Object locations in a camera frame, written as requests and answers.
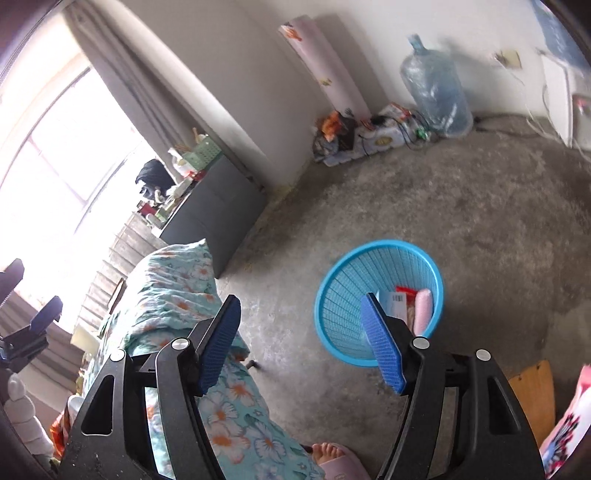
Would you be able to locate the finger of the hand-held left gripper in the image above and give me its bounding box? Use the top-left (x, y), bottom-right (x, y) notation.
top-left (18, 295), bottom-right (64, 342)
top-left (0, 258), bottom-right (26, 305)

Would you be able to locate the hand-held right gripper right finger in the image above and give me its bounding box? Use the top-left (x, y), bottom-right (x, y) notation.
top-left (360, 292), bottom-right (546, 480)

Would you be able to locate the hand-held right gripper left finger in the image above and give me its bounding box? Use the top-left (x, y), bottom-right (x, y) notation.
top-left (60, 295), bottom-right (242, 480)

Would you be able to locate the white packet blue label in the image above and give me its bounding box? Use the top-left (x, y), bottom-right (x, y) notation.
top-left (375, 291), bottom-right (409, 325)

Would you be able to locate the blue plastic mesh basket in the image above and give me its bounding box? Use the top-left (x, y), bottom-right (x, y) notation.
top-left (315, 240), bottom-right (445, 367)

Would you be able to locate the grey window curtain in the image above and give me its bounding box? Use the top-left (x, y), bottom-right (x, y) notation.
top-left (0, 291), bottom-right (88, 416)
top-left (65, 0), bottom-right (185, 153)

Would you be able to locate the floral teal blanket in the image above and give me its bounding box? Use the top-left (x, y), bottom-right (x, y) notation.
top-left (78, 239), bottom-right (324, 480)

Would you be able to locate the metal window railing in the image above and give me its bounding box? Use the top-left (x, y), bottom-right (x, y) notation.
top-left (78, 212), bottom-right (162, 333)

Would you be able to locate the orange plastic bag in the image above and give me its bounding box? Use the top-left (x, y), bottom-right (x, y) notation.
top-left (50, 413), bottom-right (71, 460)

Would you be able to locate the person's foot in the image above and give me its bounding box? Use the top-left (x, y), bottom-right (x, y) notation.
top-left (311, 442), bottom-right (345, 465)

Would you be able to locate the pink slipper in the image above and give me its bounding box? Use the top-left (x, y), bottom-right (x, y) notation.
top-left (318, 455), bottom-right (370, 480)

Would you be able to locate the dark grey cabinet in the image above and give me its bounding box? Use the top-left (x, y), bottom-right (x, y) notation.
top-left (159, 154), bottom-right (266, 278)

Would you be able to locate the wooden board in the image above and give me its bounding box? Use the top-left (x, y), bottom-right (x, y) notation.
top-left (508, 360), bottom-right (555, 446)

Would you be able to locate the black bag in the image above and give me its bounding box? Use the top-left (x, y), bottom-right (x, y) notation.
top-left (136, 159), bottom-right (174, 199)

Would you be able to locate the white plastic jug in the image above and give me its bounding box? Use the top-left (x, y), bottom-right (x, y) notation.
top-left (168, 148), bottom-right (192, 178)

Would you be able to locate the green plastic storage basket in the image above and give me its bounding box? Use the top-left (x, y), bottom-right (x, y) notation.
top-left (182, 136), bottom-right (220, 171)

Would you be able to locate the pink printed cloth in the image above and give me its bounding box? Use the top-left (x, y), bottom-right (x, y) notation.
top-left (539, 364), bottom-right (591, 478)

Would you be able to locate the pile of snack bags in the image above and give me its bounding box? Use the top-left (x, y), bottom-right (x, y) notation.
top-left (314, 111), bottom-right (358, 155)

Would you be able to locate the large clear water jug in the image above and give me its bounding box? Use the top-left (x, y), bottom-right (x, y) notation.
top-left (399, 34), bottom-right (474, 138)

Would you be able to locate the rolled pink printed mat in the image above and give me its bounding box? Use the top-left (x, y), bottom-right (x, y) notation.
top-left (278, 15), bottom-right (370, 123)

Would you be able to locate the white appliance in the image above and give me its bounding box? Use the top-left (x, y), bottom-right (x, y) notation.
top-left (540, 51), bottom-right (591, 151)

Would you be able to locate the pale blue sheet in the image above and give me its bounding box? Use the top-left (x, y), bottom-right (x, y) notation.
top-left (531, 0), bottom-right (591, 68)

